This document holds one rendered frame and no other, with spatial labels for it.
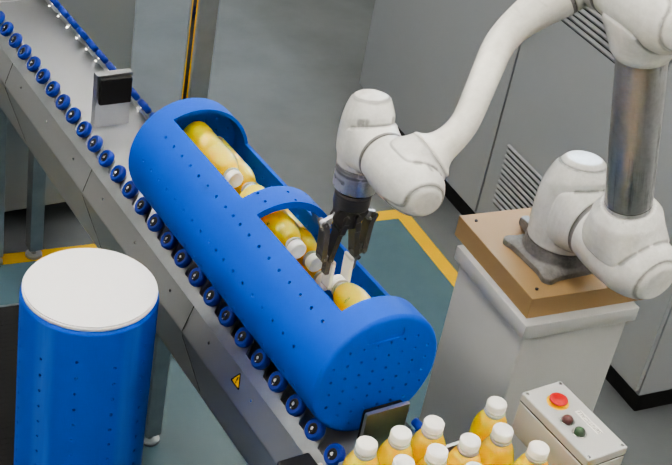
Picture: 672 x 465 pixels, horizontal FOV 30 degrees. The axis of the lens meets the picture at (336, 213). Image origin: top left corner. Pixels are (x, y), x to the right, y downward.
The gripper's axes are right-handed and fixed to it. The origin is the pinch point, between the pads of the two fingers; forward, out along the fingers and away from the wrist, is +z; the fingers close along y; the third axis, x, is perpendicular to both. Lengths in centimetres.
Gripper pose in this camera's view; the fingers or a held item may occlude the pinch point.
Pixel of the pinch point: (337, 271)
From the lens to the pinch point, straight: 258.5
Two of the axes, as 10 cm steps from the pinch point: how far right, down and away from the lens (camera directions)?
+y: -8.4, 1.7, -5.1
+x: 5.1, 5.3, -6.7
